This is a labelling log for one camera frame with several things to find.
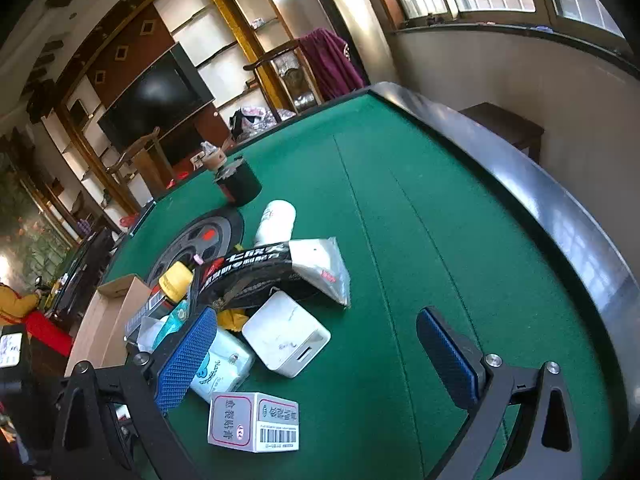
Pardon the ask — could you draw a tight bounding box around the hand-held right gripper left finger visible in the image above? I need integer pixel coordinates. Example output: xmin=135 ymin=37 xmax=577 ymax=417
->
xmin=52 ymin=306 xmax=219 ymax=480

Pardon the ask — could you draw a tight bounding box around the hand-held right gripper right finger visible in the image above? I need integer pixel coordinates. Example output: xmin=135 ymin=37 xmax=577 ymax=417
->
xmin=416 ymin=306 xmax=583 ymax=480

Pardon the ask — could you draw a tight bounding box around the blue bear tissue pack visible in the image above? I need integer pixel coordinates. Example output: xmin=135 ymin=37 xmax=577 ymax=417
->
xmin=150 ymin=300 xmax=256 ymax=403

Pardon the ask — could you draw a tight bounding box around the yellow packet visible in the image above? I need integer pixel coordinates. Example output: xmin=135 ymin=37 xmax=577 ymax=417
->
xmin=217 ymin=309 xmax=251 ymax=333

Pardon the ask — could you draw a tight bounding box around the clear plastic packet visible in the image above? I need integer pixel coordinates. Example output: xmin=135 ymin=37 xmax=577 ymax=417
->
xmin=124 ymin=292 xmax=168 ymax=341

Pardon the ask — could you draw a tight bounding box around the yellow-capped medicine bottle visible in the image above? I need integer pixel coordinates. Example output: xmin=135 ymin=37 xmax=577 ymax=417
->
xmin=157 ymin=262 xmax=196 ymax=306

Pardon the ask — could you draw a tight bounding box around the white grey medicine box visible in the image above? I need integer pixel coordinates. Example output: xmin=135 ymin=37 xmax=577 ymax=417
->
xmin=207 ymin=391 xmax=300 ymax=453

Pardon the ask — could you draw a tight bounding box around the cardboard box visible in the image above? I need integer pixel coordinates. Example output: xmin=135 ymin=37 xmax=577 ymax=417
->
xmin=65 ymin=274 xmax=153 ymax=376

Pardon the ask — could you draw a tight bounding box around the white charger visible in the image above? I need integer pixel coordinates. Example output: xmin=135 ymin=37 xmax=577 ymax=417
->
xmin=241 ymin=291 xmax=332 ymax=378

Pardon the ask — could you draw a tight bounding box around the black snack bag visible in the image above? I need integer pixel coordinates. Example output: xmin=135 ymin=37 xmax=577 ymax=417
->
xmin=192 ymin=242 xmax=321 ymax=311

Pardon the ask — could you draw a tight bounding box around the yellow soft toy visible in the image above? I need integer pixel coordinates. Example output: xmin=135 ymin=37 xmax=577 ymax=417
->
xmin=0 ymin=284 xmax=41 ymax=326

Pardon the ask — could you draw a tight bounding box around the round grey table console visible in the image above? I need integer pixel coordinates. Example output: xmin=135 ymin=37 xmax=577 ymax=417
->
xmin=146 ymin=208 xmax=245 ymax=286

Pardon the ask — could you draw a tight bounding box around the dark low cabinet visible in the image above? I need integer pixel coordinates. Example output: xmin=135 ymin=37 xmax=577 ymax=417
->
xmin=52 ymin=227 xmax=118 ymax=318

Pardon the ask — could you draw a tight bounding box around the black cylinder holder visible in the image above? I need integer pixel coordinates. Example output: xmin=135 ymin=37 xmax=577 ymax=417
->
xmin=214 ymin=156 xmax=263 ymax=206

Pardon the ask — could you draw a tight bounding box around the wooden stopper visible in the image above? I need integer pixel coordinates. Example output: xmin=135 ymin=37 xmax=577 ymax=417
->
xmin=200 ymin=142 xmax=228 ymax=173

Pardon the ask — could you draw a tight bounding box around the wooden armchair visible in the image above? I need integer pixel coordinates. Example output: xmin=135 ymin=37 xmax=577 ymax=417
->
xmin=243 ymin=40 xmax=321 ymax=111
xmin=105 ymin=127 xmax=173 ymax=201

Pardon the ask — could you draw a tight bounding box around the dark wooden side table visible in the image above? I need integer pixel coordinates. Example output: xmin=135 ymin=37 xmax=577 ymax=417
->
xmin=457 ymin=102 xmax=545 ymax=163

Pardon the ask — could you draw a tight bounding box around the pile of floral bags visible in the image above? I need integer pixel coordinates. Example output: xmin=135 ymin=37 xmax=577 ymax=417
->
xmin=229 ymin=105 xmax=296 ymax=141

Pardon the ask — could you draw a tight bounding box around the black television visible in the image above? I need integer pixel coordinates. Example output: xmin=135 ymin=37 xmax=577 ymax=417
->
xmin=97 ymin=42 xmax=216 ymax=153

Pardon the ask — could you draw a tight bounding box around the maroon cloth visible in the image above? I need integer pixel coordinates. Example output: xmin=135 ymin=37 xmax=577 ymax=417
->
xmin=299 ymin=29 xmax=365 ymax=103

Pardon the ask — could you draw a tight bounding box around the wooden shelf unit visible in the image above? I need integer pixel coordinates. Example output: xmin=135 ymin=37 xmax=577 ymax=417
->
xmin=30 ymin=0 xmax=321 ymax=221

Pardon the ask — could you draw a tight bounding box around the landscape wall painting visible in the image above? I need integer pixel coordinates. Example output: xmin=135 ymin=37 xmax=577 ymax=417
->
xmin=0 ymin=150 xmax=71 ymax=261

